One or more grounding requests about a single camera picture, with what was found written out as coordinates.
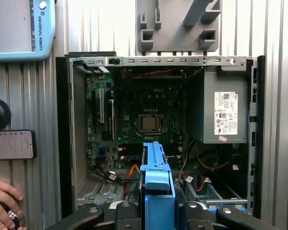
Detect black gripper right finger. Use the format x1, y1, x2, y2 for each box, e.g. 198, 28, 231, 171
181, 201, 275, 230

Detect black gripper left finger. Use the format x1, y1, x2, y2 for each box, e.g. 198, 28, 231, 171
45, 200, 141, 230

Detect hard disk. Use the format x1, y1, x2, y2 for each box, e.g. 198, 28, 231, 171
139, 141, 177, 230

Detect grey metal disk bay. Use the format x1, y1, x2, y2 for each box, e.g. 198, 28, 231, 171
75, 177, 135, 209

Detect person's hand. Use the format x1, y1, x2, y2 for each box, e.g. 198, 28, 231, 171
0, 177, 24, 230

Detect grey drive cage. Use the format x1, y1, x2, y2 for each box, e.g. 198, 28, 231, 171
182, 176, 249, 216

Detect blue plastic cage latch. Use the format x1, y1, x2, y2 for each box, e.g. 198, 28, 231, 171
206, 200, 248, 213

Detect green motherboard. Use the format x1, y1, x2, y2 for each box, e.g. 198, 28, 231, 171
86, 69, 188, 171

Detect grey power supply with label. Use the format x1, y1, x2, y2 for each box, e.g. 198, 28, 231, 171
199, 69, 250, 144

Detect white expansion slot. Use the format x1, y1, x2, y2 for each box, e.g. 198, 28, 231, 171
99, 88, 105, 124

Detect black expansion slot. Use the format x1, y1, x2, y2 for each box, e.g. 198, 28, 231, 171
91, 89, 99, 124

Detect black open PC case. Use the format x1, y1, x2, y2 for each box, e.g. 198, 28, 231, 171
55, 51, 266, 230

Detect black smartphone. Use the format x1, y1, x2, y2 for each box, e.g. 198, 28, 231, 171
0, 129, 37, 161

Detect grey parts rack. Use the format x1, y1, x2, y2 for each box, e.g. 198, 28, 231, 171
135, 0, 223, 53

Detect pale blue teach pendant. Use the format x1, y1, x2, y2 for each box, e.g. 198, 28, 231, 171
0, 0, 58, 62

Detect orange flat wire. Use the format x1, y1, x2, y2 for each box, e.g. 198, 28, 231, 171
126, 164, 141, 179

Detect black cable bundle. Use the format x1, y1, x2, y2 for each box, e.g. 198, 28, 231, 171
88, 165, 128, 184

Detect thin yellow wire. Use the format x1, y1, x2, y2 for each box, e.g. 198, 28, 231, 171
195, 140, 231, 171

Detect red twisted wire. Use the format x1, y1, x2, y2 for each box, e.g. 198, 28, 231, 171
133, 68, 204, 79

